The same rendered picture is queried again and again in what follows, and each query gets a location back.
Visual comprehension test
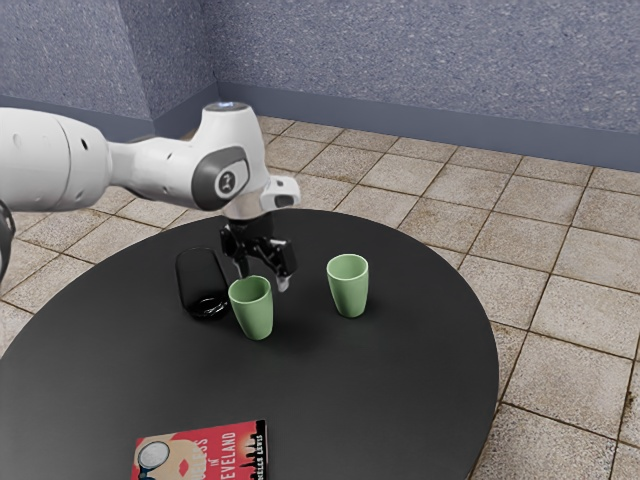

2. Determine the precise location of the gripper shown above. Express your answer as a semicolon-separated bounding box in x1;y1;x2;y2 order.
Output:
218;211;298;294

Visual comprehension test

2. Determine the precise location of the green cup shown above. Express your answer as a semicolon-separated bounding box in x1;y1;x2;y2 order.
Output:
227;275;275;342
325;254;370;319

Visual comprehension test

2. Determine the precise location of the black glossy cup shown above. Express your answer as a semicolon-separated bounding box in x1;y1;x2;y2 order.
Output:
174;245;233;322

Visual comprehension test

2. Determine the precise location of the red book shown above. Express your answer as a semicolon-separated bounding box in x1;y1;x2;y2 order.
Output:
134;418;270;480

